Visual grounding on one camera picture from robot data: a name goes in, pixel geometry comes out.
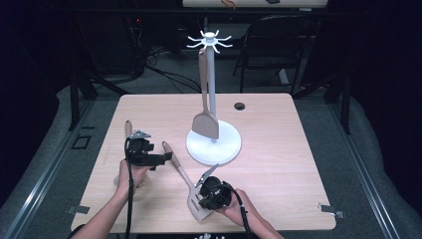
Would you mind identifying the black folding chair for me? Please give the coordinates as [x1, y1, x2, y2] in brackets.
[232, 14, 317, 96]

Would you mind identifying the bundle of black floor cables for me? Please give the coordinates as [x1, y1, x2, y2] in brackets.
[132, 46, 203, 95]

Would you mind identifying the beige slotted turner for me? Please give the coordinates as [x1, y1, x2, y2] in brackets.
[161, 140, 215, 222]

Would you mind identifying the power strip with red light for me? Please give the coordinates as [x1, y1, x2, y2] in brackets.
[132, 16, 144, 38]

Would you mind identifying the metal table bracket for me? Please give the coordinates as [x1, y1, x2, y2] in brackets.
[66, 204, 91, 215]
[317, 202, 346, 219]

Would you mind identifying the person's right hand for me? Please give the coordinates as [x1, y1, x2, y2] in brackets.
[215, 188, 258, 227]

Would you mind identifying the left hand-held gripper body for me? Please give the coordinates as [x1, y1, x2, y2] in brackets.
[124, 129, 166, 168]

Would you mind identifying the person's left hand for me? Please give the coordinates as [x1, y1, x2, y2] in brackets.
[116, 158, 152, 200]

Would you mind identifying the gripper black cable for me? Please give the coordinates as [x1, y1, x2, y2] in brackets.
[220, 180, 254, 239]
[123, 137, 135, 239]

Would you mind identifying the beige solid spatula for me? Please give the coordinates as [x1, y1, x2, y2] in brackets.
[191, 47, 220, 140]

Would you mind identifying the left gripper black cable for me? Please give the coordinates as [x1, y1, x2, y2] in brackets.
[123, 137, 135, 239]

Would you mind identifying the white utensil rack with hooks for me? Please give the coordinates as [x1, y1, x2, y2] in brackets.
[185, 29, 243, 167]

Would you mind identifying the black metal stand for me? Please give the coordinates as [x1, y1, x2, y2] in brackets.
[292, 66, 353, 135]
[68, 66, 130, 132]

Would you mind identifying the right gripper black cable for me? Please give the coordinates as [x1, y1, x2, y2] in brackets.
[220, 180, 254, 239]

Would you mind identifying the aluminium floor rail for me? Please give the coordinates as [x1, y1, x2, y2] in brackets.
[0, 99, 98, 239]
[326, 99, 404, 239]

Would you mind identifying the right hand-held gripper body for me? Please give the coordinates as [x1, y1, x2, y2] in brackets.
[194, 162, 232, 211]

